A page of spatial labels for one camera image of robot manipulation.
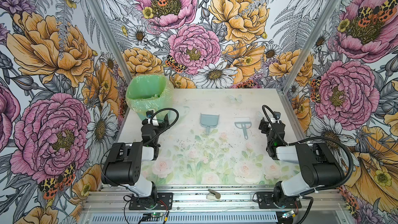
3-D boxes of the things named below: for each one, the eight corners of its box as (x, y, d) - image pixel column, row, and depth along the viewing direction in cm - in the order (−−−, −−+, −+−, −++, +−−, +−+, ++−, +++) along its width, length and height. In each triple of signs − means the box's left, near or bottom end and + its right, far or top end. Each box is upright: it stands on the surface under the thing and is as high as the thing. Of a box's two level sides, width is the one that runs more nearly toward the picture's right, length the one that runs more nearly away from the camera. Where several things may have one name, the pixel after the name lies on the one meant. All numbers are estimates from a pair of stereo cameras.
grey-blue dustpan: (199, 134, 100) (199, 132, 98) (199, 115, 110) (199, 113, 108) (219, 134, 100) (220, 132, 98) (218, 115, 110) (218, 113, 108)
